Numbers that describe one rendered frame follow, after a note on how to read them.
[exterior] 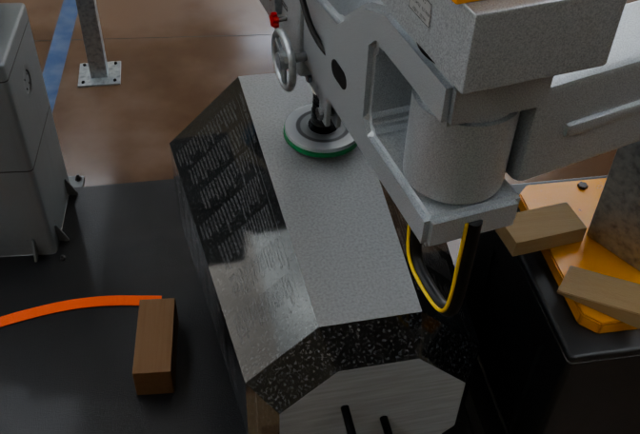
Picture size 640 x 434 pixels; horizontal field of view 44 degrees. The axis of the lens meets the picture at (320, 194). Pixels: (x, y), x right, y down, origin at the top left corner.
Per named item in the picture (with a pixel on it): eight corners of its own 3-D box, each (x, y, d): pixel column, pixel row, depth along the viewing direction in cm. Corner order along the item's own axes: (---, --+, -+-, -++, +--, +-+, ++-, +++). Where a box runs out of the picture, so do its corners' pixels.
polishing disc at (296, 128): (310, 162, 210) (310, 159, 209) (270, 120, 223) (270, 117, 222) (376, 137, 219) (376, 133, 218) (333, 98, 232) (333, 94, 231)
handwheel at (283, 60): (328, 97, 188) (330, 43, 178) (288, 105, 185) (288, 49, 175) (306, 64, 198) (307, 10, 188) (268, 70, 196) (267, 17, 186)
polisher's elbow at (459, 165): (464, 132, 160) (480, 49, 147) (523, 190, 147) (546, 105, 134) (383, 157, 153) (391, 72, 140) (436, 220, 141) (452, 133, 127)
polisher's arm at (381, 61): (507, 265, 159) (565, 55, 126) (403, 293, 152) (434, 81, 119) (364, 69, 209) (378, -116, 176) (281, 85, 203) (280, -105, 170)
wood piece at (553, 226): (562, 214, 210) (566, 201, 206) (582, 240, 203) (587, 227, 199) (494, 229, 205) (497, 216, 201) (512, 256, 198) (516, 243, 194)
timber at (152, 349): (143, 321, 275) (139, 299, 267) (178, 319, 276) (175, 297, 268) (136, 395, 253) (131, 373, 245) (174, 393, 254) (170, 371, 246)
